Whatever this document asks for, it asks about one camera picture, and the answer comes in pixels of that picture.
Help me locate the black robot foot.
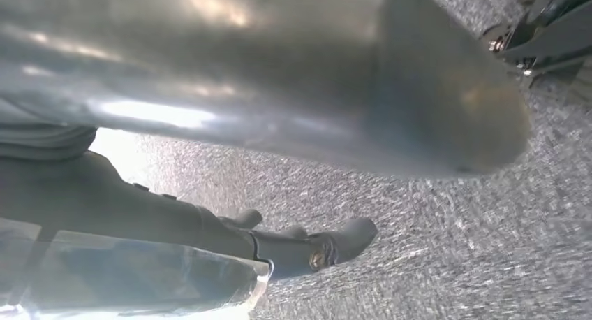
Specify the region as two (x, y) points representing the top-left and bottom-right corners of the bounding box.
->
(480, 0), (592, 107)

